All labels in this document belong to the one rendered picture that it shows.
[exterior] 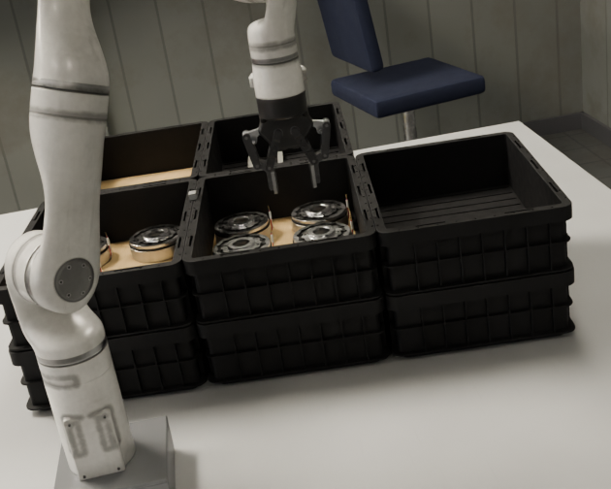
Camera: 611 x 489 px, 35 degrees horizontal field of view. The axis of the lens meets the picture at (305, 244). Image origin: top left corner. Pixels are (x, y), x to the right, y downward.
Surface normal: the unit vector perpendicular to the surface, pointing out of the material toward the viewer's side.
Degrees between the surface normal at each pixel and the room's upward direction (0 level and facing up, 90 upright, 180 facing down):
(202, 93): 90
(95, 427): 90
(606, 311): 0
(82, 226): 88
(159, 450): 0
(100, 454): 90
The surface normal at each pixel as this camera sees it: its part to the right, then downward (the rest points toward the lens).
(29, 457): -0.15, -0.91
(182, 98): 0.14, 0.37
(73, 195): 0.58, 0.15
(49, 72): -0.31, 0.00
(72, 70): 0.27, -0.09
